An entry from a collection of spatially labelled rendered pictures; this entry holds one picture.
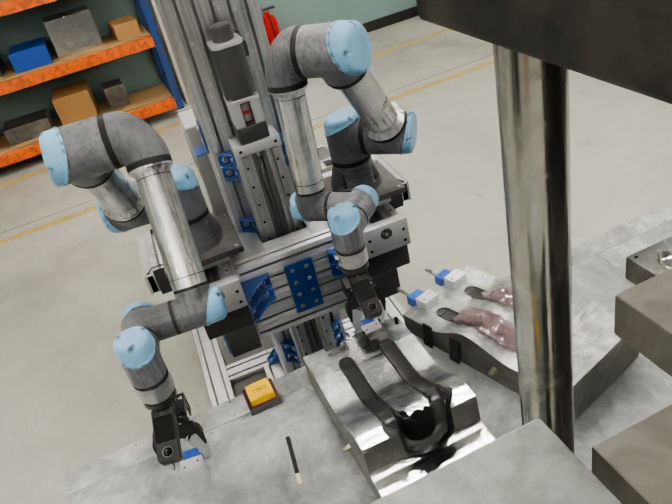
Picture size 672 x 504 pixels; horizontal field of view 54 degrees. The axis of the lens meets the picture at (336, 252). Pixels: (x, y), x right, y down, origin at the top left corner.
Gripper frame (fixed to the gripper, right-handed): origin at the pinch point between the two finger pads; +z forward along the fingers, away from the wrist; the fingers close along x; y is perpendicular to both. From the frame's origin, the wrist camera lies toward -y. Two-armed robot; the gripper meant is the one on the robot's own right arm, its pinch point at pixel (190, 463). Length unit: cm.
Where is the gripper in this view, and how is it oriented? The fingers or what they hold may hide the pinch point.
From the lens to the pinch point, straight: 156.2
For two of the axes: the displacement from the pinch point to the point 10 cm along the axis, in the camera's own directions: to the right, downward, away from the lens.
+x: -9.5, 3.0, -1.0
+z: 2.1, 8.1, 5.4
